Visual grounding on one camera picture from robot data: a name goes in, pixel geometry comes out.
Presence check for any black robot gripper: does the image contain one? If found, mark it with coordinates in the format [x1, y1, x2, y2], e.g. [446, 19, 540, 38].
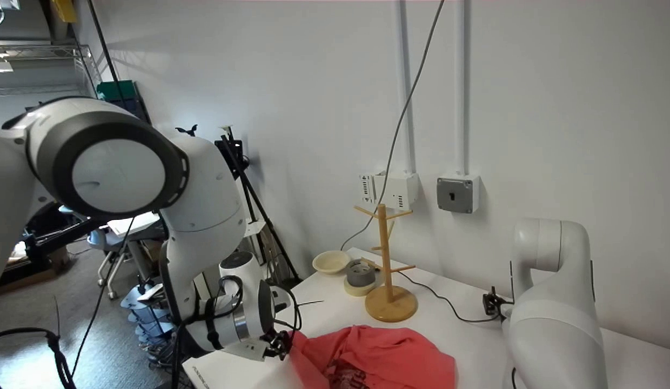
[261, 331, 294, 359]

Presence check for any coral red printed sweatshirt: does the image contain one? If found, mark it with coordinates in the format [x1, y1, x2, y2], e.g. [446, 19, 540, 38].
[290, 326, 458, 389]

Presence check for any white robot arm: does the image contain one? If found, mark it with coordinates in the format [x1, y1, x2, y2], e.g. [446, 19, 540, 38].
[0, 98, 294, 362]

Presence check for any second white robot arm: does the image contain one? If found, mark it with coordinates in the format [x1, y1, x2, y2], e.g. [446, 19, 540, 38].
[503, 218, 606, 389]

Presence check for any beige tape roll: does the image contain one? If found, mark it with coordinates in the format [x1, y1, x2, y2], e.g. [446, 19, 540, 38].
[343, 278, 378, 297]

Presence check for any wooden mug tree stand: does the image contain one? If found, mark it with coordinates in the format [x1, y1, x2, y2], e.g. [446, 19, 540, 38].
[364, 206, 417, 323]

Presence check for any green storage bin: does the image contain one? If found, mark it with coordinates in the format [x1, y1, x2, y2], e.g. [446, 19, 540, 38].
[96, 79, 146, 118]

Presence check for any grey duct tape roll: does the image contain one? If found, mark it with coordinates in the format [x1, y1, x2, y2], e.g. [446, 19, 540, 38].
[346, 259, 376, 285]

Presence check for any white wall power box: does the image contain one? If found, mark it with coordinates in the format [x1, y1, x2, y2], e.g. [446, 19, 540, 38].
[358, 172, 419, 211]

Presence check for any black camera tripod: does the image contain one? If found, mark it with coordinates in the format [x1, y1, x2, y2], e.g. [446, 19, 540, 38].
[215, 125, 299, 288]

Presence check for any black camera on table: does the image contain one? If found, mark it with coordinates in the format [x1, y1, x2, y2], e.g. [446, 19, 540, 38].
[481, 289, 506, 320]

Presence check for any grey wall junction box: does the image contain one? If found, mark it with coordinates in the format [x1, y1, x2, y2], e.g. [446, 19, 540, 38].
[436, 175, 479, 213]

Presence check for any grey hanging wall cable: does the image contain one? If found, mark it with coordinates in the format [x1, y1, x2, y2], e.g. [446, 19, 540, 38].
[339, 0, 446, 253]

